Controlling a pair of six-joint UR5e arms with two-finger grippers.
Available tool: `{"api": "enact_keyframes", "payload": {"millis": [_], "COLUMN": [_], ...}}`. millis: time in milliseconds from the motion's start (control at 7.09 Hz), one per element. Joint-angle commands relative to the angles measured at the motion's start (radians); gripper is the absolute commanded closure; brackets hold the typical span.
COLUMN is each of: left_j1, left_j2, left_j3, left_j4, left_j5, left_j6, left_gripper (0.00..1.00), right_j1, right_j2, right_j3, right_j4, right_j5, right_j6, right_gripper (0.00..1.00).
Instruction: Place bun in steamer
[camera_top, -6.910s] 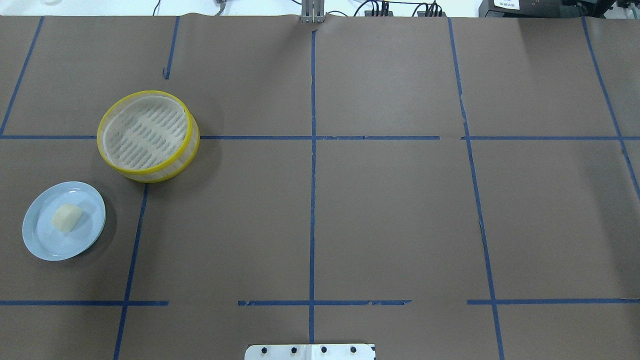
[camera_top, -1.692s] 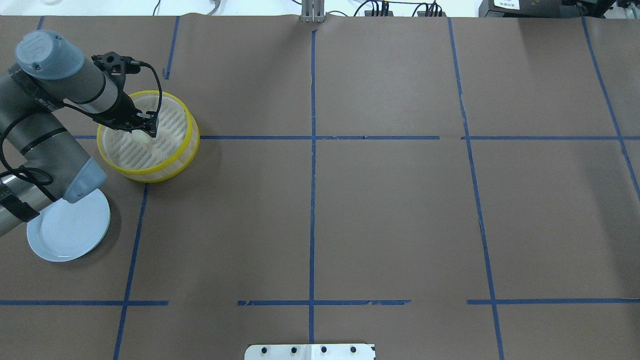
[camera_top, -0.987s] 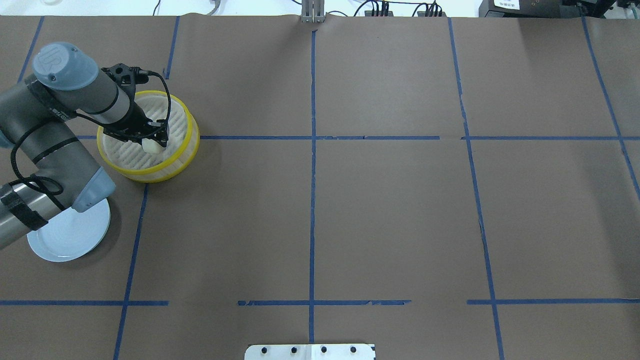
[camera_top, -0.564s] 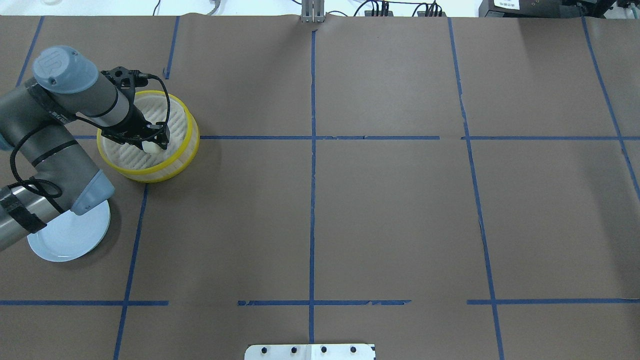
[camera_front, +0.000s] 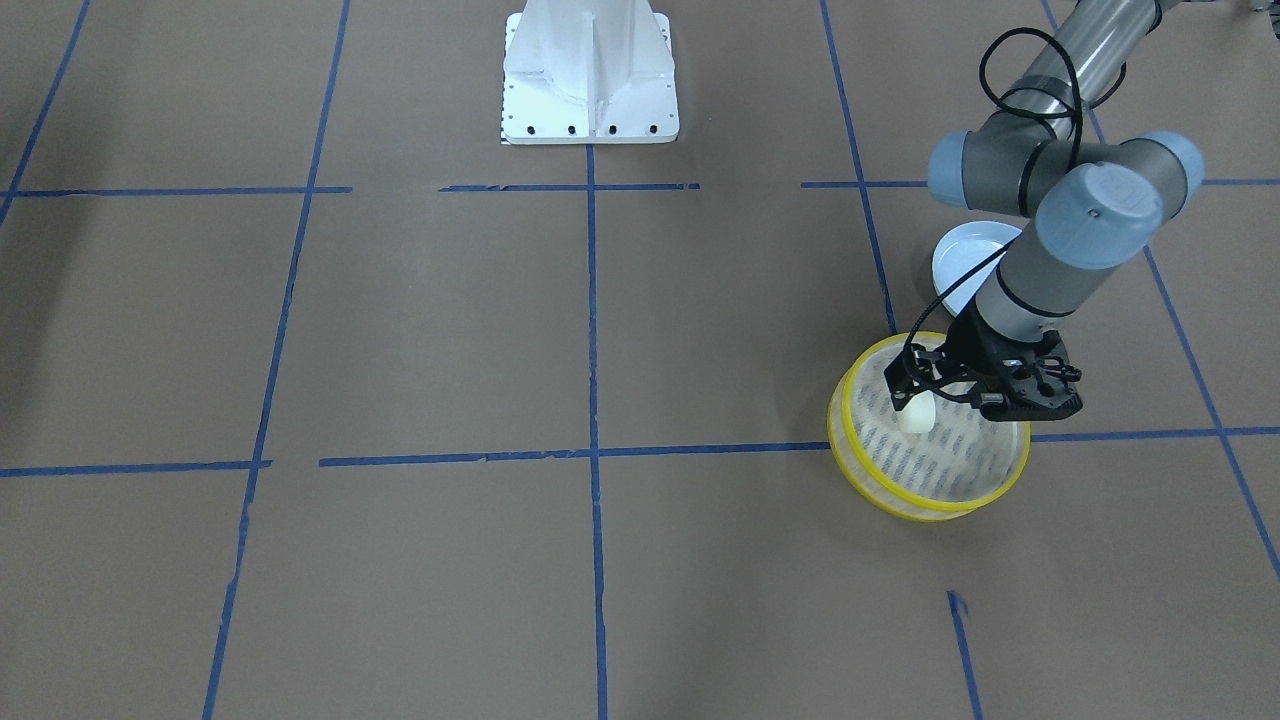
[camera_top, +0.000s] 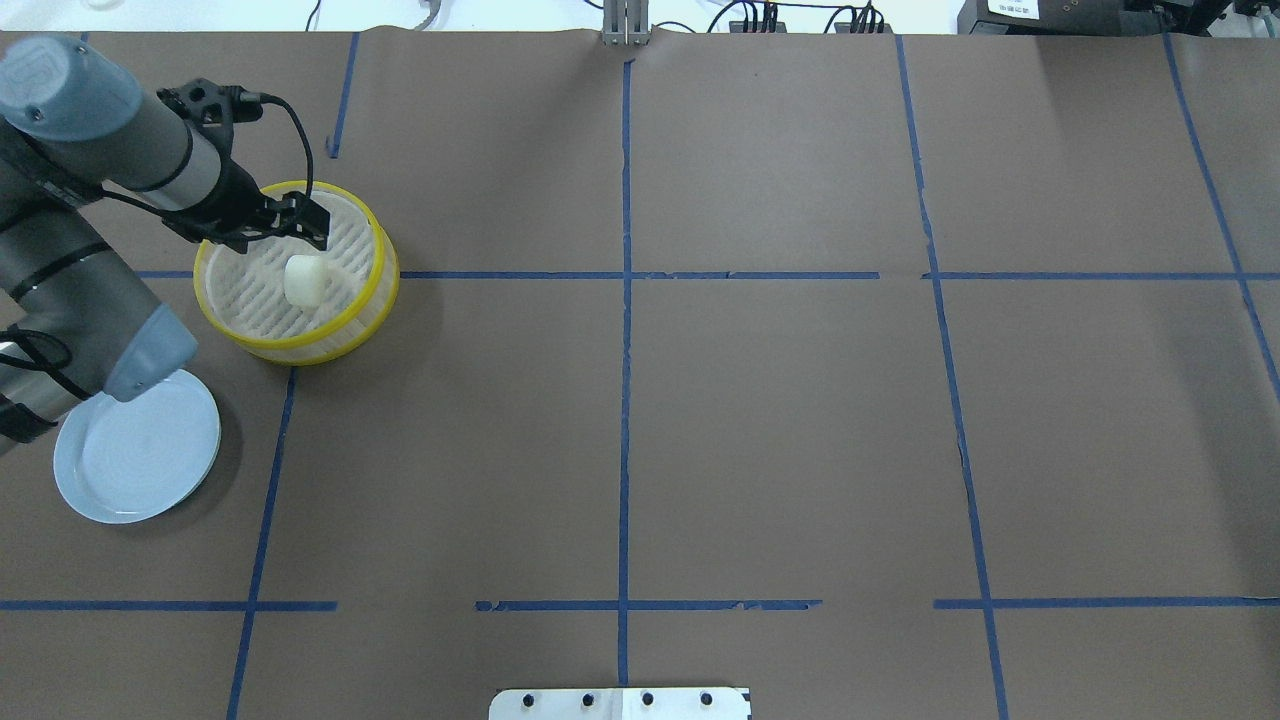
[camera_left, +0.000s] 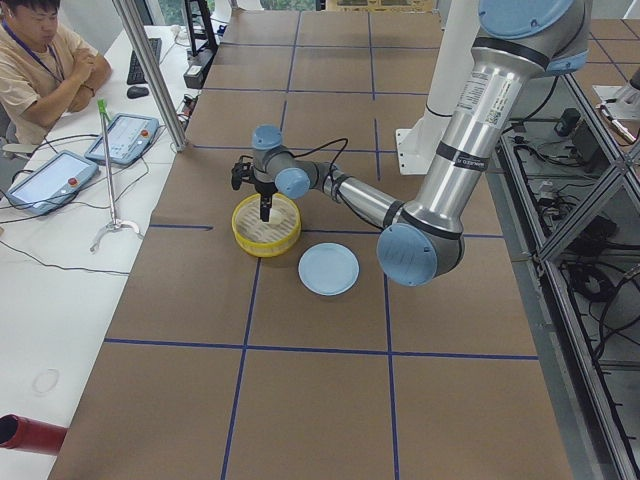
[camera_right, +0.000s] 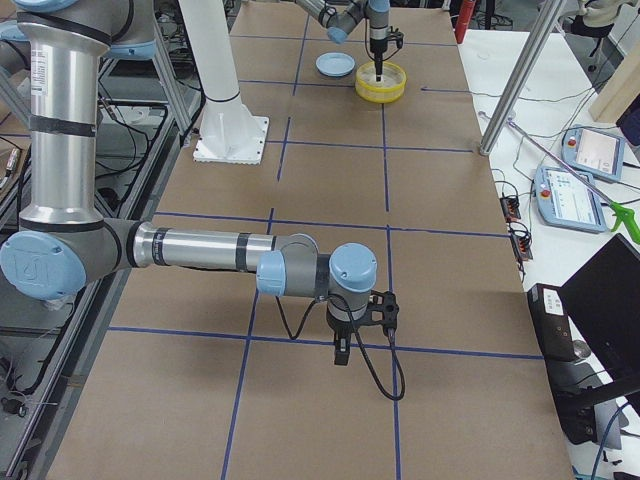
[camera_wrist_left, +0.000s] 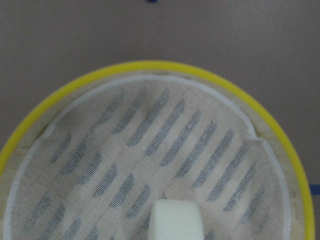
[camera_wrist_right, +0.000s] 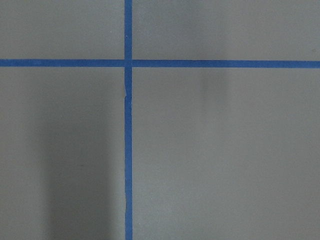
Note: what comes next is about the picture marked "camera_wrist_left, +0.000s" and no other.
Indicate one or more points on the white steamed bun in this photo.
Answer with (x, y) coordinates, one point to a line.
(175, 220)

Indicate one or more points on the yellow rimmed bamboo steamer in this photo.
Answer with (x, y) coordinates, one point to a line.
(160, 150)

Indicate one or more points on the white mesh steamer liner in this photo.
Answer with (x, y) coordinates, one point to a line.
(150, 150)

